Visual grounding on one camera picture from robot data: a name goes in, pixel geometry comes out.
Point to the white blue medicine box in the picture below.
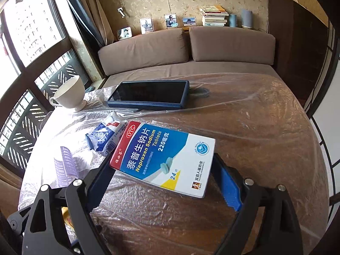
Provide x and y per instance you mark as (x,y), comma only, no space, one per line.
(169,159)

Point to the photo frame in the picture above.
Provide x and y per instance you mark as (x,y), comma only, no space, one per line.
(124,33)
(189,21)
(171,21)
(146,25)

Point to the brown sofa cushion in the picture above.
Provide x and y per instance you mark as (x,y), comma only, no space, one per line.
(225,44)
(159,48)

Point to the leftmost photo frame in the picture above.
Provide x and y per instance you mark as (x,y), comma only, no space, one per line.
(124,33)

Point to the blue cylindrical cup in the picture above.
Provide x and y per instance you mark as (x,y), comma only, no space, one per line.
(233,20)

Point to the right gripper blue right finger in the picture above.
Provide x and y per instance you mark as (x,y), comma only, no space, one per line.
(229,182)

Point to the white teacup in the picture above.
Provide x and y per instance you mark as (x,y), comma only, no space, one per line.
(70,95)

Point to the dark tablet in blue case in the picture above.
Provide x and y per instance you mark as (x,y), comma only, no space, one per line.
(150,95)

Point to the yellow small cup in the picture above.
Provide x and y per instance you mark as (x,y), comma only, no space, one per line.
(66,217)

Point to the left brown sofa cushion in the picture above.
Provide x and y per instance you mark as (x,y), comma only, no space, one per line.
(159,48)

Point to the wall hook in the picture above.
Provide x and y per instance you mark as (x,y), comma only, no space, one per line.
(120,10)

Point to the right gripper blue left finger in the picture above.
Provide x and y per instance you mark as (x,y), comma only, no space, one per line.
(97,182)

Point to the purple plastic hair roller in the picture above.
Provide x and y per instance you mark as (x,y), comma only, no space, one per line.
(65,167)

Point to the right brown sofa cushion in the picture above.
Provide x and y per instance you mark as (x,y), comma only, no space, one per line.
(225,44)

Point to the grey cylindrical speaker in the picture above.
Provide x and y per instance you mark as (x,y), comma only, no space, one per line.
(246,19)

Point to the dark wooden cabinet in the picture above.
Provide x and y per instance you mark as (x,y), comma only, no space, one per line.
(300,49)

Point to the brown sofa seat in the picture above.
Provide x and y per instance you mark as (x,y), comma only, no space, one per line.
(189,68)

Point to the blue white tissue packet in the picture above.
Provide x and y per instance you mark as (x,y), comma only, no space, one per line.
(106,136)

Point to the stack of books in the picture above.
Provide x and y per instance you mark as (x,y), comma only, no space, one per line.
(214,16)

